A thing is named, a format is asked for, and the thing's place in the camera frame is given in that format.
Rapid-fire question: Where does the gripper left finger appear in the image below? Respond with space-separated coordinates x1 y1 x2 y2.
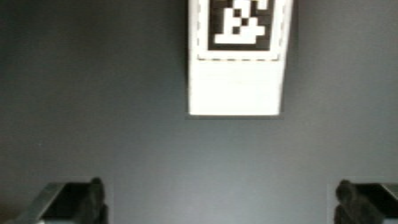
16 178 109 224

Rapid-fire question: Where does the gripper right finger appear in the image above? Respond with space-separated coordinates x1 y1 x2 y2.
334 180 398 224

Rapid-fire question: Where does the white table leg with tag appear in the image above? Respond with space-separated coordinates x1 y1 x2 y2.
189 0 294 116

